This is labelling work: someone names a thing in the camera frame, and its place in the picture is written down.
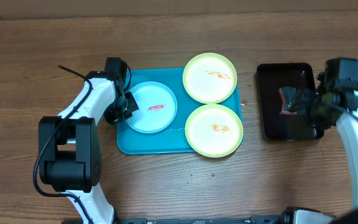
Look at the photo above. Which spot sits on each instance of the red black sponge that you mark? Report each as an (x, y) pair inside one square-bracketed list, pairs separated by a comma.
[(287, 95)]

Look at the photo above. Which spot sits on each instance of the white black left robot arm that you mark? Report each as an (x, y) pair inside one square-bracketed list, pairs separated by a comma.
[(69, 162)]

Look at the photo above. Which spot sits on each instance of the teal plastic tray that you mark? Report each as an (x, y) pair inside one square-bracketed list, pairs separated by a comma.
[(171, 139)]

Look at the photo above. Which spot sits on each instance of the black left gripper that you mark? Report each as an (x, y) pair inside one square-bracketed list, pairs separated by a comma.
[(113, 119)]

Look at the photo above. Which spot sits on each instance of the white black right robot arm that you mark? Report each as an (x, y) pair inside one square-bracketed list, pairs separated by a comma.
[(333, 103)]

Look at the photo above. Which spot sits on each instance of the black plastic tray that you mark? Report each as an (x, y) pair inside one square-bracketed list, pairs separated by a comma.
[(270, 78)]

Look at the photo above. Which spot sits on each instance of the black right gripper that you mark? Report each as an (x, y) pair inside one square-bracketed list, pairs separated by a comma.
[(303, 96)]

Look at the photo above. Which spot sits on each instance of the light blue plate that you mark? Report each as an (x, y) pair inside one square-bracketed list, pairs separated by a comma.
[(157, 107)]

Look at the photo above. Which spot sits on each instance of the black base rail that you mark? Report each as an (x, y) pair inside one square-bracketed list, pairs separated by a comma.
[(255, 219)]

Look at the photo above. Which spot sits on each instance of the yellow plate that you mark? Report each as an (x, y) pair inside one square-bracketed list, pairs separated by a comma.
[(214, 130), (209, 78)]

